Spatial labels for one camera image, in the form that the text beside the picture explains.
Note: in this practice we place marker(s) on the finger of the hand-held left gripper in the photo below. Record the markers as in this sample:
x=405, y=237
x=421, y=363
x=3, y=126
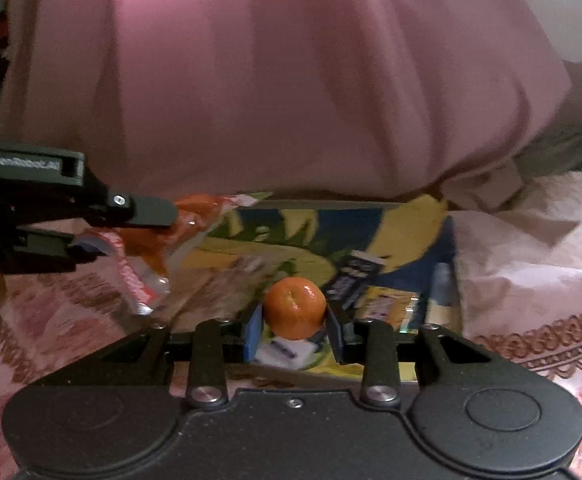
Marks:
x=46, y=252
x=141, y=212

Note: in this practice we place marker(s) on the yellow blue printed box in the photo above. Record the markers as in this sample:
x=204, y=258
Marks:
x=291, y=250

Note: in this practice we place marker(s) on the tangerine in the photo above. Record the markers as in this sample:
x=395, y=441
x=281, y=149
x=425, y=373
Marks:
x=293, y=307

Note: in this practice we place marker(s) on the floral pink bed sheet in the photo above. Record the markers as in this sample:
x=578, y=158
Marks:
x=521, y=285

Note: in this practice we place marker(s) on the yellow purple snack packet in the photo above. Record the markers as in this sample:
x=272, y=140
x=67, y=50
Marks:
x=388, y=307

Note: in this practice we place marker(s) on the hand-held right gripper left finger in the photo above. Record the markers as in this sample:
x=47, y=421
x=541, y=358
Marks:
x=253, y=335

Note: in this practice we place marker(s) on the orange snack packet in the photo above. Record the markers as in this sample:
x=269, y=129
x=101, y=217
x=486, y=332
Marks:
x=146, y=247

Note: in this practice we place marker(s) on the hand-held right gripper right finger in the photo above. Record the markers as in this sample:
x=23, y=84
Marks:
x=337, y=337

